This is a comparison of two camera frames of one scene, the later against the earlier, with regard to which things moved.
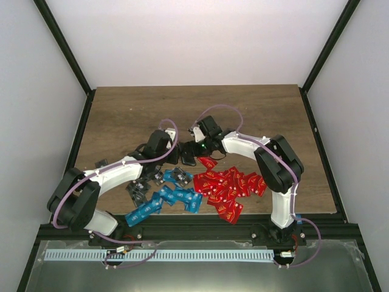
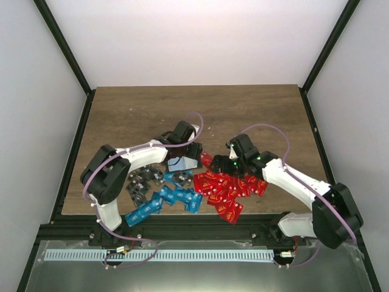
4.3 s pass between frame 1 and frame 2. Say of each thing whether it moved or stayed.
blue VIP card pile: moved
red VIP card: stayed
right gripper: moved
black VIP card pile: stayed
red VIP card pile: stayed
